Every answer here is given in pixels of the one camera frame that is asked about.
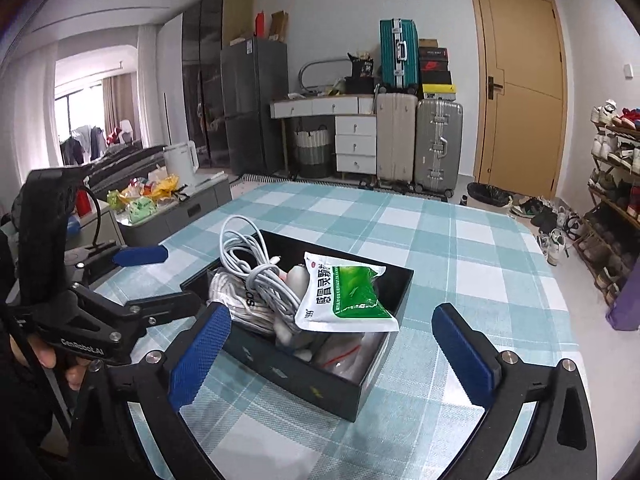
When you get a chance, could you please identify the grey side cabinet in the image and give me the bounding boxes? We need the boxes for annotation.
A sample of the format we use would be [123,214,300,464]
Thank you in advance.
[97,170,233,248]

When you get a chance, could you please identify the teal suitcase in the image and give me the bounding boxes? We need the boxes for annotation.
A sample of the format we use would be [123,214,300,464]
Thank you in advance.
[379,18,420,95]

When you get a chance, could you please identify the yellow wooden door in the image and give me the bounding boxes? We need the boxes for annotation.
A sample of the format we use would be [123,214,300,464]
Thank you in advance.
[467,0,569,201]

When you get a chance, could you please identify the white desk with drawers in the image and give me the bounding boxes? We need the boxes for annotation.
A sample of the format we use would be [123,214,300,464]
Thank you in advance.
[270,94,378,176]

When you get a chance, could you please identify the woven laundry basket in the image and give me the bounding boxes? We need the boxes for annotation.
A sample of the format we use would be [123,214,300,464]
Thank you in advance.
[292,129,333,178]

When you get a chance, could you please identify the white charging cable bundle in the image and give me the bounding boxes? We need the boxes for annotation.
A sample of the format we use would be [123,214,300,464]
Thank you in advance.
[220,215,308,331]

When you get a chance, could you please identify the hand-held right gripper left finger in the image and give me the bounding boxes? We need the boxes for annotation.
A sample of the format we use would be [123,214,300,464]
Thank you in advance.
[67,302,233,480]

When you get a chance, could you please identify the dark sofa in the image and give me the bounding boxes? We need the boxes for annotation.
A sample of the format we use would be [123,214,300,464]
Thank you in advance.
[82,144,168,201]

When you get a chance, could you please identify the white curtain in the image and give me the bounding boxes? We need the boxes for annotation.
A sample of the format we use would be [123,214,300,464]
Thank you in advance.
[137,24,166,148]

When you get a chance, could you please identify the purple cloth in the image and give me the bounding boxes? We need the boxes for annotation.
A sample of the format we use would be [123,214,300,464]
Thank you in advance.
[606,255,640,332]

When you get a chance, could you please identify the yellow plastic bag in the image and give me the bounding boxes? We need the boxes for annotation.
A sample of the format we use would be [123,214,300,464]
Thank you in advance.
[150,174,180,198]

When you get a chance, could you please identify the blue white plush toy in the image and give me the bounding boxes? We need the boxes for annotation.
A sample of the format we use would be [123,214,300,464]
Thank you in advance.
[274,264,321,361]

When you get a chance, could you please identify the wooden shoe rack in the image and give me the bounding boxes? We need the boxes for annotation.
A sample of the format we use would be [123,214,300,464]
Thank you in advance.
[572,100,640,306]

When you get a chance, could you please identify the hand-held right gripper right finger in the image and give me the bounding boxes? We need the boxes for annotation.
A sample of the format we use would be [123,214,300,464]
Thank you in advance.
[431,302,598,480]

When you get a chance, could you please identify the green snack packet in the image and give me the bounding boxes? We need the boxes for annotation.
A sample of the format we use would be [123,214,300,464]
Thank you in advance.
[127,197,156,223]

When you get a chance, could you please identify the pile of shoes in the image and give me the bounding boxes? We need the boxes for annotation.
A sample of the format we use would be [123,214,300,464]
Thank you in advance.
[509,196,586,267]

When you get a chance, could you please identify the grey refrigerator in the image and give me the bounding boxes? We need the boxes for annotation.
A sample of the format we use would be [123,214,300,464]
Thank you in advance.
[220,36,290,176]

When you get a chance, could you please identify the white cord bundle black label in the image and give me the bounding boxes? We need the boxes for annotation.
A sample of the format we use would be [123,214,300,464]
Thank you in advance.
[207,267,281,333]

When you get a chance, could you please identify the black storage box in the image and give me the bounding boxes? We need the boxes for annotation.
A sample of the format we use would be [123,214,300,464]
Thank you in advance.
[344,76,377,96]

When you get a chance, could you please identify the white electric kettle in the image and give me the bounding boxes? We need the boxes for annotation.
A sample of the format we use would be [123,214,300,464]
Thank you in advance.
[163,141,199,186]

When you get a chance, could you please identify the green medicine packet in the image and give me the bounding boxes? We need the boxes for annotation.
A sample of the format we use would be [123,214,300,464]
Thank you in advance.
[296,251,401,333]

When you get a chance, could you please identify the beige suitcase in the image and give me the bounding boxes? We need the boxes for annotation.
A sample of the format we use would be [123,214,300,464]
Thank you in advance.
[375,92,418,188]

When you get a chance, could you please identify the black trash bag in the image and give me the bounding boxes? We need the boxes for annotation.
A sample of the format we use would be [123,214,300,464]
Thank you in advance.
[466,182,513,208]

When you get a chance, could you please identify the black cardboard box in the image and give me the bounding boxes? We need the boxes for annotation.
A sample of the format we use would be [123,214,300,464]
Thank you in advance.
[180,230,416,423]

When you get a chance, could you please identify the brown curtain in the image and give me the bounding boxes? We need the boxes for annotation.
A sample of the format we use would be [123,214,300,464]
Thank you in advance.
[102,72,138,133]

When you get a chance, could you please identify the teal checked tablecloth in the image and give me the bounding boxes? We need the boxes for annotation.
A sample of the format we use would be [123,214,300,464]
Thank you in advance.
[92,180,581,480]

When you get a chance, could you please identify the stack of shoe boxes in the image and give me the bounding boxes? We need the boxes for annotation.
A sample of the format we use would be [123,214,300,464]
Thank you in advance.
[417,38,457,102]

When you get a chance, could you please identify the white rope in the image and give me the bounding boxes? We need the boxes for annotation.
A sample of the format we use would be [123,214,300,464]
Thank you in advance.
[312,331,391,386]

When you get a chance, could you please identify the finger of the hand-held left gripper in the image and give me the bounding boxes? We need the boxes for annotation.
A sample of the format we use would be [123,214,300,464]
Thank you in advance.
[62,244,169,286]
[122,291,203,333]

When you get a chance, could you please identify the person's left hand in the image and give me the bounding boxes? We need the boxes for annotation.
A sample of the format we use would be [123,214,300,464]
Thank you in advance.
[10,332,88,391]

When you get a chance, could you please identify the black gift bag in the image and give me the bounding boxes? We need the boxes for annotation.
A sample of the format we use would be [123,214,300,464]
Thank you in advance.
[348,51,377,81]

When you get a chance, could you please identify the silver suitcase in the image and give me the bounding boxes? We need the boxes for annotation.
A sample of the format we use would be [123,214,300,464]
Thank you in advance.
[414,98,464,198]

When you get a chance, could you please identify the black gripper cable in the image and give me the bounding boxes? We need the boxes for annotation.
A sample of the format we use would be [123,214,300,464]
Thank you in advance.
[75,187,103,248]

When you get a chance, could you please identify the dark glass wardrobe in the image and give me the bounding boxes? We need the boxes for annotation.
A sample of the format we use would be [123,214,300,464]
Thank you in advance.
[181,0,226,168]

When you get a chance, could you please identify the chrome tube frame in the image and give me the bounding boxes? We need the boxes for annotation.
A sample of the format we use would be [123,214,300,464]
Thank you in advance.
[298,59,351,96]

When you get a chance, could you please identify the hanging clothes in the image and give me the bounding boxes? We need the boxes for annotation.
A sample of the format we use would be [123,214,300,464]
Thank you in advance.
[60,125,108,166]

